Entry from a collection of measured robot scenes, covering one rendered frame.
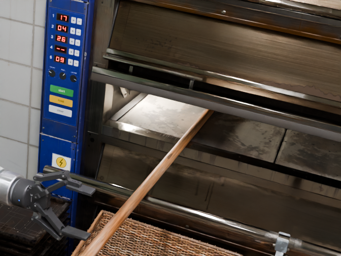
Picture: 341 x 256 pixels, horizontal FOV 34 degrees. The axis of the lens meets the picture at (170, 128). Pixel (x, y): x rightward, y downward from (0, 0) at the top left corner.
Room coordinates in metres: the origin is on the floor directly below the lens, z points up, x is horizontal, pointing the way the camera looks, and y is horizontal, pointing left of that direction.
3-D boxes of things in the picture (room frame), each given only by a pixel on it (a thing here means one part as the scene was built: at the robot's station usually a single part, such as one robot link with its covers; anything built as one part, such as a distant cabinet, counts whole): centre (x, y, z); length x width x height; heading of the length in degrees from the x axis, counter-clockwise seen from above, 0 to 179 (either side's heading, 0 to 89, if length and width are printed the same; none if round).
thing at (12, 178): (1.29, 0.40, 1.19); 0.09 x 0.06 x 0.09; 164
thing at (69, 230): (1.23, 0.20, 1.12); 0.07 x 0.03 x 0.01; 74
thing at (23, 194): (1.27, 0.33, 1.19); 0.09 x 0.07 x 0.08; 74
